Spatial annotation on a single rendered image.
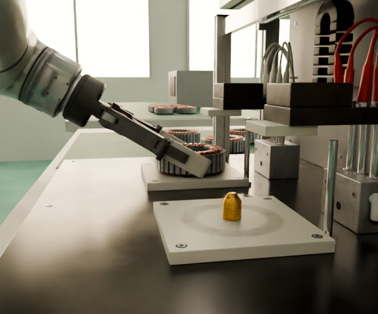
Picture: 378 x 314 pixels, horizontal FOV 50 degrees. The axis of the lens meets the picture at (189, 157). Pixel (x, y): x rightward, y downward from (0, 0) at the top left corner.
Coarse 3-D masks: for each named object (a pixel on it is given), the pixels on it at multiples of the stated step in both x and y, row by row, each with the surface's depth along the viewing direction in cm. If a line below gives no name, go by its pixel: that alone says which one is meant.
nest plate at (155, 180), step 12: (144, 168) 67; (228, 168) 67; (144, 180) 63; (156, 180) 59; (168, 180) 59; (180, 180) 59; (192, 180) 59; (204, 180) 59; (216, 180) 59; (228, 180) 59; (240, 180) 60
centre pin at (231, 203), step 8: (232, 192) 42; (224, 200) 42; (232, 200) 41; (240, 200) 42; (224, 208) 42; (232, 208) 41; (240, 208) 42; (224, 216) 42; (232, 216) 41; (240, 216) 42
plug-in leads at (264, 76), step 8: (280, 48) 64; (288, 48) 64; (264, 56) 67; (280, 56) 67; (288, 56) 64; (280, 64) 67; (288, 64) 64; (264, 72) 65; (272, 72) 63; (280, 72) 67; (288, 72) 64; (264, 80) 65; (272, 80) 63; (280, 80) 67; (288, 80) 64; (264, 88) 65; (264, 96) 66
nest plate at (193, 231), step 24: (168, 216) 43; (192, 216) 43; (216, 216) 43; (264, 216) 43; (288, 216) 43; (168, 240) 36; (192, 240) 36; (216, 240) 36; (240, 240) 36; (264, 240) 36; (288, 240) 36; (312, 240) 36
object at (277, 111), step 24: (288, 96) 38; (312, 96) 38; (336, 96) 39; (264, 120) 44; (288, 120) 38; (312, 120) 38; (336, 120) 39; (360, 120) 39; (360, 144) 43; (360, 168) 44
